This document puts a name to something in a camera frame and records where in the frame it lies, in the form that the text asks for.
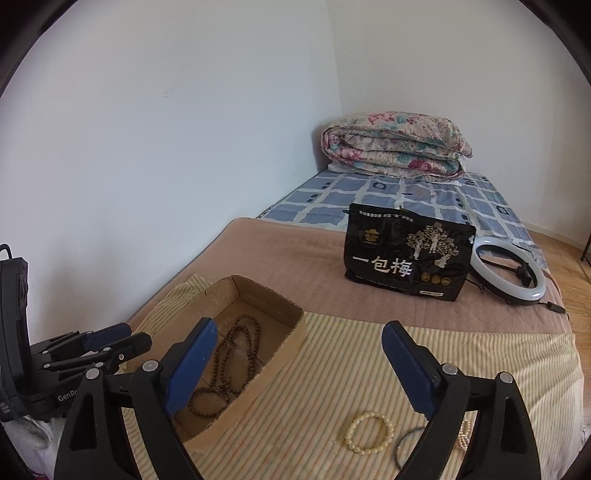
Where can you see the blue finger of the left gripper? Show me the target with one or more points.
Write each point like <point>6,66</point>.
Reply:
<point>108,358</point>
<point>99,339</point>

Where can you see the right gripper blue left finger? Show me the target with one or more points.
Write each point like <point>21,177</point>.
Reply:
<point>94,443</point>

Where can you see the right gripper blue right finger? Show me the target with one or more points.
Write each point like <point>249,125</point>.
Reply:
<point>502,444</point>

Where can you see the thin blue bangle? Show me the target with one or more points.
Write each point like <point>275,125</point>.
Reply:
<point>405,446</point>

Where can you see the white work glove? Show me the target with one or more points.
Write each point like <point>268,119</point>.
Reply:
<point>37,443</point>

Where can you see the cardboard box tray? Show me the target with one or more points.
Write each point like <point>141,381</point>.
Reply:
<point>258,333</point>

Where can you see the yellow striped towel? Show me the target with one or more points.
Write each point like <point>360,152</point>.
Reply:
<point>294,428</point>

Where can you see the pink brown blanket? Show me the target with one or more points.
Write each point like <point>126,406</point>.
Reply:
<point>306,265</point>

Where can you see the black snack bag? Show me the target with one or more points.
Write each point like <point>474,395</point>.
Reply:
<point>405,252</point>

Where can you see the blue checked bed sheet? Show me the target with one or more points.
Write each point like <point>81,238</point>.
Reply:
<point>323,202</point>

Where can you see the folded floral quilt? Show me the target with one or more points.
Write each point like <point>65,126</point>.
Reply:
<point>397,144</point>

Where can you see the white ring light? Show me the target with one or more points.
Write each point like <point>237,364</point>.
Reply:
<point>508,271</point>

